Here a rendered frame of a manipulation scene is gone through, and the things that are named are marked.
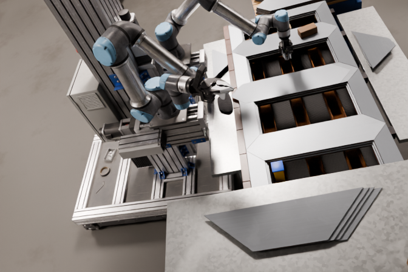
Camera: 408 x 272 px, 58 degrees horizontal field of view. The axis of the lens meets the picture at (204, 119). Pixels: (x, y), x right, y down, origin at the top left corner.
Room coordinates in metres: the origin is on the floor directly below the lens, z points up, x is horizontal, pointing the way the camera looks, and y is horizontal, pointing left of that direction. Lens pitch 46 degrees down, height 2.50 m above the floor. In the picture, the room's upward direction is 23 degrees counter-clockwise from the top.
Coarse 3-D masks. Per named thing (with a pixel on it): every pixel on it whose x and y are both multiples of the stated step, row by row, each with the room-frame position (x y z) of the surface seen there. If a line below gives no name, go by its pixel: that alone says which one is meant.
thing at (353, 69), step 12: (312, 12) 2.20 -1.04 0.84; (300, 48) 1.90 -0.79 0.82; (336, 60) 1.64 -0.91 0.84; (348, 72) 1.50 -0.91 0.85; (336, 84) 1.45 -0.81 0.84; (348, 84) 1.41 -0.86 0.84; (288, 96) 1.52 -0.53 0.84; (300, 96) 1.50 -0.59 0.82; (348, 144) 1.04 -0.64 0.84; (360, 144) 1.02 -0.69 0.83; (372, 144) 1.00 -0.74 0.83; (288, 156) 1.12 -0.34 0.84; (300, 156) 1.09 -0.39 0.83; (312, 156) 1.07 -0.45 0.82
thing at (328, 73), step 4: (328, 64) 1.63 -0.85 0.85; (320, 68) 1.62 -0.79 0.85; (324, 68) 1.61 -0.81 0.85; (328, 68) 1.60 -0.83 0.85; (332, 68) 1.58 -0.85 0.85; (324, 72) 1.58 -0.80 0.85; (328, 72) 1.56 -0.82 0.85; (332, 72) 1.55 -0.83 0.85; (324, 76) 1.54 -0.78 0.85; (328, 76) 1.53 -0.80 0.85; (332, 76) 1.52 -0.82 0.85; (336, 76) 1.51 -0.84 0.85; (324, 80) 1.52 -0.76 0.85; (328, 80) 1.50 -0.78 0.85; (332, 80) 1.49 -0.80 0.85; (336, 80) 1.48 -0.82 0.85; (328, 84) 1.47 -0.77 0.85; (332, 84) 1.46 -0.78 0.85
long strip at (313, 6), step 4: (312, 4) 2.27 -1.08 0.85; (316, 4) 2.25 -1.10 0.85; (320, 4) 2.23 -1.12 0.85; (296, 8) 2.30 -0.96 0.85; (300, 8) 2.28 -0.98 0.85; (304, 8) 2.26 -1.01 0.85; (308, 8) 2.24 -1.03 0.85; (312, 8) 2.22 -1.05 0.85; (316, 8) 2.20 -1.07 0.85; (288, 12) 2.29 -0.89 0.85; (292, 12) 2.28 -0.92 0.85; (296, 12) 2.26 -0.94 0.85; (300, 12) 2.24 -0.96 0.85; (304, 12) 2.22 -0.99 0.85; (288, 16) 2.25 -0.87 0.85; (252, 20) 2.38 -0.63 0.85
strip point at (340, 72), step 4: (332, 64) 1.61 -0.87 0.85; (336, 68) 1.57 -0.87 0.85; (340, 68) 1.56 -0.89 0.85; (344, 68) 1.54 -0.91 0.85; (336, 72) 1.54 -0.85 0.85; (340, 72) 1.53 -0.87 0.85; (344, 72) 1.51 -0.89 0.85; (340, 76) 1.49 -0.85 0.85; (344, 76) 1.48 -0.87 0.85; (340, 80) 1.47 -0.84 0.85
